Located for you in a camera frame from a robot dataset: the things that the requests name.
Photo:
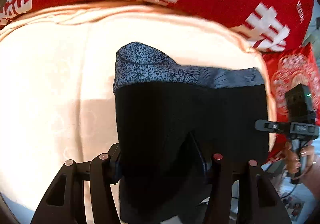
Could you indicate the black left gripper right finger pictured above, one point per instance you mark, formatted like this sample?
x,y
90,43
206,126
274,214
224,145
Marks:
x,y
258,201

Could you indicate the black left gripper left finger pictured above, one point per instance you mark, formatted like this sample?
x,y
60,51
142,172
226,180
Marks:
x,y
64,200

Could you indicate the dark navy pants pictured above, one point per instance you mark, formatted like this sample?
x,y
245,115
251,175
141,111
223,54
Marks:
x,y
171,120

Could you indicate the person's right hand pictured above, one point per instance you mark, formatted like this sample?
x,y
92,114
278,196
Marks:
x,y
297,158

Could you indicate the red embroidered pillow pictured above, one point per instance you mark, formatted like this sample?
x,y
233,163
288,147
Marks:
x,y
286,70

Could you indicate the cream satin bed sheet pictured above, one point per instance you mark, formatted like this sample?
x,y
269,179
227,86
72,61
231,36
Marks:
x,y
57,72

